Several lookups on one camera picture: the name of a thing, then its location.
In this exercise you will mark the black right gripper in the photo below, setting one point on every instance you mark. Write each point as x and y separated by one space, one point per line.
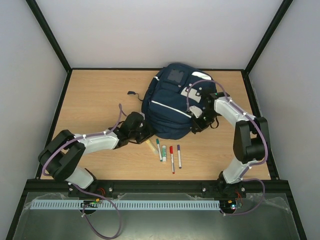
198 123

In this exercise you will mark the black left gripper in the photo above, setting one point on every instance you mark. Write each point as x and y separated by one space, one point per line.
149 133

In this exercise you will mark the yellow highlighter pen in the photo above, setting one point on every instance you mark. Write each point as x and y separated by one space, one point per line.
152 147

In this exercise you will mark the navy blue student backpack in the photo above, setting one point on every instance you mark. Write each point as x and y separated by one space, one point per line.
164 104

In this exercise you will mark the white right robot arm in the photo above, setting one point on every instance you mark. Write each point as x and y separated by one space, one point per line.
251 133

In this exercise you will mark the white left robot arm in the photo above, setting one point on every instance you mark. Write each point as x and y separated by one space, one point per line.
60 158

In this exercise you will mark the green marker pen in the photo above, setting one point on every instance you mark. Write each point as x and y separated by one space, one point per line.
159 149

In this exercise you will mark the white glue stick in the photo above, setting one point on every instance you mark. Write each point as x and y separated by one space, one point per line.
164 153

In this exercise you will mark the red marker pen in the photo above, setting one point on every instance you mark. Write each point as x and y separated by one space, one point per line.
172 159

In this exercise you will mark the purple marker pen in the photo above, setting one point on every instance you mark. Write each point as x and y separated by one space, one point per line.
179 156

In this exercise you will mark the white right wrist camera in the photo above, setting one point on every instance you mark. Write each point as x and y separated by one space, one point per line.
195 111

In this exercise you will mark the light blue cable duct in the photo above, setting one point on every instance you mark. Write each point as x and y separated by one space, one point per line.
126 205

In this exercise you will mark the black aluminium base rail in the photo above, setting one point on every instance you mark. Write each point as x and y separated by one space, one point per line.
112 188

